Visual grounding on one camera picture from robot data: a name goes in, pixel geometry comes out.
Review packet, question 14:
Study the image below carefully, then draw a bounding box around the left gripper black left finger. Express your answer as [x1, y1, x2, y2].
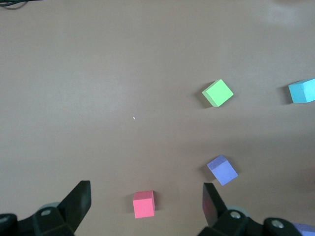
[0, 180, 92, 236]

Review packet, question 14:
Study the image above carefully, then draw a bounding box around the green foam cube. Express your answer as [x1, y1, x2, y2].
[201, 79, 234, 108]

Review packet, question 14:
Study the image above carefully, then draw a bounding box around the black cable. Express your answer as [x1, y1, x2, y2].
[0, 0, 27, 10]

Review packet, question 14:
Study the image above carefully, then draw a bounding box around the brown table mat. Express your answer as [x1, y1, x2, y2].
[0, 0, 315, 236]

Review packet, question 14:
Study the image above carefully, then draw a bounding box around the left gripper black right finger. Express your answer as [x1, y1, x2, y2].
[198, 182, 305, 236]

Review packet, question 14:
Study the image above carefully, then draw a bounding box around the purple foam cube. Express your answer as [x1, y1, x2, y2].
[206, 154, 239, 186]
[294, 223, 315, 236]

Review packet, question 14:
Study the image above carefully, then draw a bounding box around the red foam cube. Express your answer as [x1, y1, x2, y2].
[132, 190, 156, 219]

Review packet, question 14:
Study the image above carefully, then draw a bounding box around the cyan foam cube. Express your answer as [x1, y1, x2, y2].
[288, 78, 315, 103]

